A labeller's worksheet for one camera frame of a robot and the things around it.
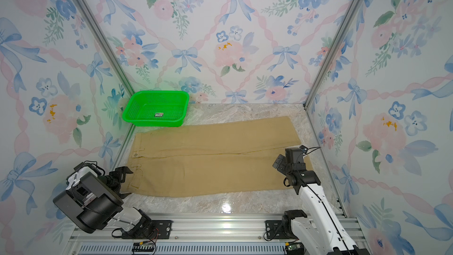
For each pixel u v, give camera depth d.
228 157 0.95
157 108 1.17
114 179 0.76
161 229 0.74
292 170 0.61
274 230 0.73
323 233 0.44
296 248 0.73
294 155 0.62
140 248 0.73
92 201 0.45
